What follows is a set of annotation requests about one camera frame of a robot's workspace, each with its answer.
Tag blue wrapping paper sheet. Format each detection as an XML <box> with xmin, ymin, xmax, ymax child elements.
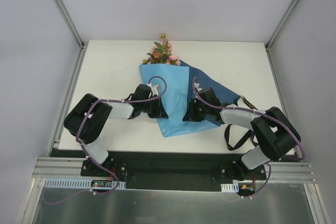
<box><xmin>140</xmin><ymin>61</ymin><xmax>240</xmax><ymax>137</ymax></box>

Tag black ribbon gold lettering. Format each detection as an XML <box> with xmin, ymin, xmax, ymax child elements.
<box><xmin>224</xmin><ymin>95</ymin><xmax>266</xmax><ymax>152</ymax></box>

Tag fake flower stem orange blooms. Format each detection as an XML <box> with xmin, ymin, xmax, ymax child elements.
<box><xmin>142</xmin><ymin>41</ymin><xmax>167</xmax><ymax>65</ymax></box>

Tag fake flower stem pink roses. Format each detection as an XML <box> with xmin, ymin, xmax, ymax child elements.
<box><xmin>156</xmin><ymin>33</ymin><xmax>181</xmax><ymax>66</ymax></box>

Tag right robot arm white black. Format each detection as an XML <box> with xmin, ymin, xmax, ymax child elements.
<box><xmin>183</xmin><ymin>86</ymin><xmax>301</xmax><ymax>181</ymax></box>

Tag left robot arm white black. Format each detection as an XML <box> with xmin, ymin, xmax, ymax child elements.
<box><xmin>64</xmin><ymin>83</ymin><xmax>169</xmax><ymax>176</ymax></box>

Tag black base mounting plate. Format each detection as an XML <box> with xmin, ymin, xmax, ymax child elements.
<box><xmin>81</xmin><ymin>150</ymin><xmax>272</xmax><ymax>190</ymax></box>

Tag right white cable duct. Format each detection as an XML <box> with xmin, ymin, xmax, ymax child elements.
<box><xmin>220</xmin><ymin>183</ymin><xmax>239</xmax><ymax>193</ymax></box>

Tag white cable duct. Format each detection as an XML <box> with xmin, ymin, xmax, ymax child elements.
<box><xmin>220</xmin><ymin>183</ymin><xmax>239</xmax><ymax>193</ymax></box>
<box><xmin>44</xmin><ymin>178</ymin><xmax>126</xmax><ymax>190</ymax></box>

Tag left aluminium frame post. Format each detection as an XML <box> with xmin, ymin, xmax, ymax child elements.
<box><xmin>39</xmin><ymin>0</ymin><xmax>89</xmax><ymax>49</ymax></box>

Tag aluminium frame post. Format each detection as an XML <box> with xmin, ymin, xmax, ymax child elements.
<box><xmin>39</xmin><ymin>0</ymin><xmax>89</xmax><ymax>49</ymax></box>
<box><xmin>265</xmin><ymin>0</ymin><xmax>320</xmax><ymax>50</ymax></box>

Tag aluminium front rail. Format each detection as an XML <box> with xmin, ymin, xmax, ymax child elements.
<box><xmin>32</xmin><ymin>157</ymin><xmax>317</xmax><ymax>184</ymax></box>

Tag left white cable duct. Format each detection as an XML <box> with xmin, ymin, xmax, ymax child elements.
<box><xmin>44</xmin><ymin>178</ymin><xmax>126</xmax><ymax>190</ymax></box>

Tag right aluminium frame post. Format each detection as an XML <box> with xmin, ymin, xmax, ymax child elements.
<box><xmin>265</xmin><ymin>0</ymin><xmax>320</xmax><ymax>50</ymax></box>

